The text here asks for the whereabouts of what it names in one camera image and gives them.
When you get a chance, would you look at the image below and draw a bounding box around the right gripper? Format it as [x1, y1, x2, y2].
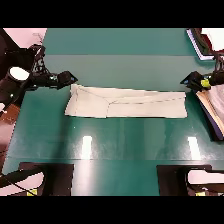
[179, 70, 211, 92]

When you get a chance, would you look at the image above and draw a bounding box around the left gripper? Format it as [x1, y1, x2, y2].
[56, 70, 79, 91]

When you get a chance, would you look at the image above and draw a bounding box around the cream white shirt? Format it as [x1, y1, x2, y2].
[64, 83, 189, 120]

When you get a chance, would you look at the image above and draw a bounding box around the beige garment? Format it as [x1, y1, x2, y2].
[195, 84, 224, 135]

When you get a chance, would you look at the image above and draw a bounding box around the lavender garment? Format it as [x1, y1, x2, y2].
[185, 28, 218, 62]

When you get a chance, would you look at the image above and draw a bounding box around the black garment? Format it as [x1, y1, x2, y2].
[189, 27, 224, 57]

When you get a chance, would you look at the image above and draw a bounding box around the white garment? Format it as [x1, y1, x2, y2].
[201, 27, 224, 52]

